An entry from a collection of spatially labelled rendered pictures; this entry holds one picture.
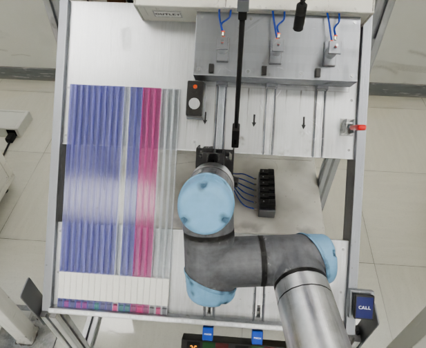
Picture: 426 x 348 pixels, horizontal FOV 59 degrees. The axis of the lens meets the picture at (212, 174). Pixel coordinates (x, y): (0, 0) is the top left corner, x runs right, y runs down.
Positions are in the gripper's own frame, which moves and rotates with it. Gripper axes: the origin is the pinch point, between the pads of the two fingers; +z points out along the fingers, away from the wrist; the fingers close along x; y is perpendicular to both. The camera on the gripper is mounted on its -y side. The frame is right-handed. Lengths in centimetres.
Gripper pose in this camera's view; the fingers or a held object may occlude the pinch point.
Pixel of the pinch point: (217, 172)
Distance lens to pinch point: 84.2
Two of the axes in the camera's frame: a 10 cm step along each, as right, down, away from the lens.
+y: 0.5, -9.8, -2.0
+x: -10.0, -0.6, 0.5
